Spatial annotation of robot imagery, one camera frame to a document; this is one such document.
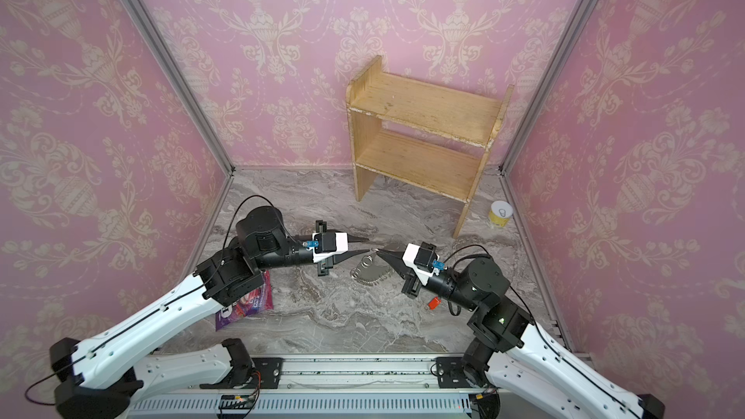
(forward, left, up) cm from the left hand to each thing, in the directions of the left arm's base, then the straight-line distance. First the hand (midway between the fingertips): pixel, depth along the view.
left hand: (365, 243), depth 56 cm
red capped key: (+2, -19, -37) cm, 42 cm away
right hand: (-1, -4, -1) cm, 4 cm away
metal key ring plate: (-4, -1, -2) cm, 5 cm away
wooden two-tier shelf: (+61, -21, -22) cm, 68 cm away
